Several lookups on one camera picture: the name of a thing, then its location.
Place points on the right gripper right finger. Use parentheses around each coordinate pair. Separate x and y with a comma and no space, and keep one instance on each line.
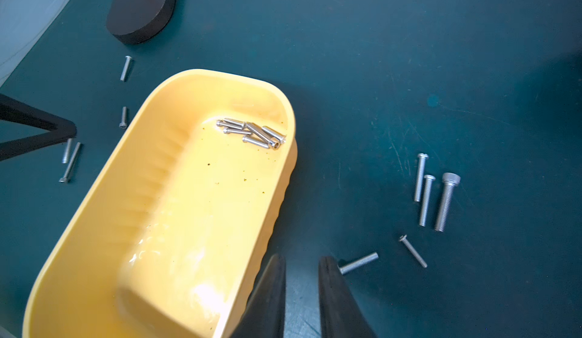
(340,315)

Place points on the yellow plastic storage box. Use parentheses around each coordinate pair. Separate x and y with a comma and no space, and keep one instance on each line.
(171,236)

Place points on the flat head thin screw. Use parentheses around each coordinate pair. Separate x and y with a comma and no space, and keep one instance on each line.
(403,239)

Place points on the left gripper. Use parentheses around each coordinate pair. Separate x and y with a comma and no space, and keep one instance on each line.
(57,129)

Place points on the silver screw pile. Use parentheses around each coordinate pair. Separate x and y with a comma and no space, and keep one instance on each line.
(260,136)

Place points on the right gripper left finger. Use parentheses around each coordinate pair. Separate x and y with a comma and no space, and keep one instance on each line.
(265,312)

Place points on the thick socket head screw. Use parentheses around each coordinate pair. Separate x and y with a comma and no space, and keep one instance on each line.
(450,182)

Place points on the bronze hook stand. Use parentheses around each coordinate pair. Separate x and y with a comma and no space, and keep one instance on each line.
(136,21)

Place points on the long thin screw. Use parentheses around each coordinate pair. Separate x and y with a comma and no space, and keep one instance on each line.
(67,175)

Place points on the green mat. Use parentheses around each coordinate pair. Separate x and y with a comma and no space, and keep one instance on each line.
(489,89)

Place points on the silver pan head screw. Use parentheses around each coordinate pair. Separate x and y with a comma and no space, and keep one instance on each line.
(422,158)
(428,181)

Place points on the short silver screw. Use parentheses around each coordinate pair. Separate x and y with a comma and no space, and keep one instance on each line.
(67,151)

